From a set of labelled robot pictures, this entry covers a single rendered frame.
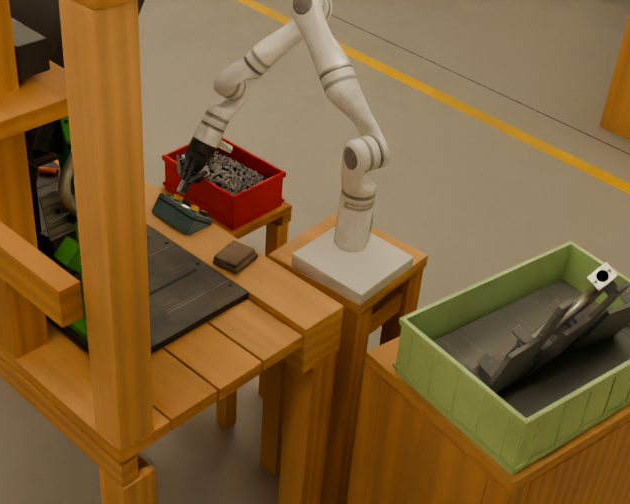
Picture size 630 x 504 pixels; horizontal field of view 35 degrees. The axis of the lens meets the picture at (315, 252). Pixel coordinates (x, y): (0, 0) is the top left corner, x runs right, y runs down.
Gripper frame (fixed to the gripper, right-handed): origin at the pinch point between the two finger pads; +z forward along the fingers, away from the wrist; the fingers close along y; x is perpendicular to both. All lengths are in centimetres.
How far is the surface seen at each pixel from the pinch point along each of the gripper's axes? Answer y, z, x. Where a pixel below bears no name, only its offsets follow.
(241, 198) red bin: 8.9, -3.8, 14.7
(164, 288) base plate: 26.3, 21.0, -20.3
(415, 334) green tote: 84, 0, 0
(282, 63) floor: -180, -51, 241
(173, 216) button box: 6.1, 7.3, -5.5
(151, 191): -11.0, 6.1, 1.2
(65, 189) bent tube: 2.4, 8.9, -41.8
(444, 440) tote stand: 99, 20, 9
